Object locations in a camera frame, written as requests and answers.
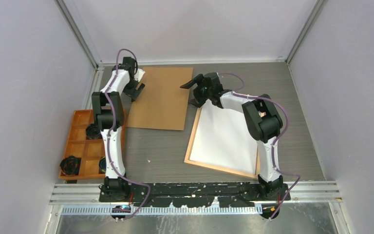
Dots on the orange compartment tray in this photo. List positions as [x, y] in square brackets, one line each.
[88, 151]

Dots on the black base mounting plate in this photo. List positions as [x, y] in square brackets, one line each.
[203, 194]

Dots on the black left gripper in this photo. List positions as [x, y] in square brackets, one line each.
[138, 92]

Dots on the aluminium rail front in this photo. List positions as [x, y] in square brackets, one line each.
[84, 199]

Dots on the printed photo with white border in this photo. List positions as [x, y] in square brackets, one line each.
[225, 139]

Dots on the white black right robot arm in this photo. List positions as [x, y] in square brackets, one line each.
[262, 119]

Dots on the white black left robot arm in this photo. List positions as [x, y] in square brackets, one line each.
[109, 118]

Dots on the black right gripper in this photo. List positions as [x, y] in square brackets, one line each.
[196, 101]

